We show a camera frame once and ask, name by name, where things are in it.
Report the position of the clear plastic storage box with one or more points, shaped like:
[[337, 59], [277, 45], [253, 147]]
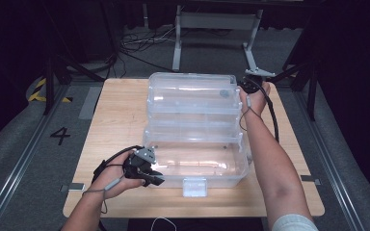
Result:
[[196, 128]]

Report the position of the grey metal stand frame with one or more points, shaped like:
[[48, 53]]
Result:
[[216, 21]]

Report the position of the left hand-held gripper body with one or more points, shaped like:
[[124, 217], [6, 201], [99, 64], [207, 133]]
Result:
[[139, 166]]

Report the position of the person's left hand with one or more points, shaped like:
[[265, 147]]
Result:
[[112, 176]]

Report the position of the grey table bracket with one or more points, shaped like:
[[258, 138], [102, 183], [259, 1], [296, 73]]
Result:
[[75, 186], [309, 179]]

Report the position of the small dark round object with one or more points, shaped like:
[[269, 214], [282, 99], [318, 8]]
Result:
[[224, 93]]

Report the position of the person's right hand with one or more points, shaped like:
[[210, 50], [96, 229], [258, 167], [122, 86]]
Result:
[[257, 102]]

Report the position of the black tripod stand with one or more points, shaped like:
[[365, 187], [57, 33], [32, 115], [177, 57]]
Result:
[[311, 89], [48, 80]]

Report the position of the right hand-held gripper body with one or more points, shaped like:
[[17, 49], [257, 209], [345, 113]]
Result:
[[250, 84]]

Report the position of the yellow black hazard tape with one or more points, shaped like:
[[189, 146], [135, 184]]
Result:
[[34, 95]]

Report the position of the grey metal floor rail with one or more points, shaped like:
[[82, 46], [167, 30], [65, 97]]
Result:
[[22, 163], [330, 166]]

